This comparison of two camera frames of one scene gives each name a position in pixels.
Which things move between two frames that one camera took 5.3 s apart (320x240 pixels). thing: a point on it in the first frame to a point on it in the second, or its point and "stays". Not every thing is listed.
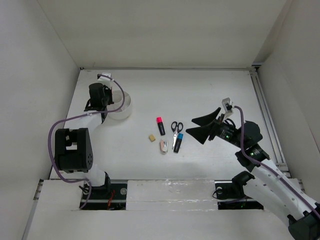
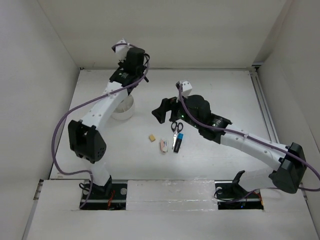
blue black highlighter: x=180 y=137 stays
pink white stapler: x=164 y=145 stays
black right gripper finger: x=204 y=120 to x=167 y=103
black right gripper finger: x=201 y=133 to x=160 y=114
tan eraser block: x=152 y=138 stays
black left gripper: x=108 y=90 to x=142 y=68
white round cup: x=118 y=98 stays
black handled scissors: x=176 y=128 stays
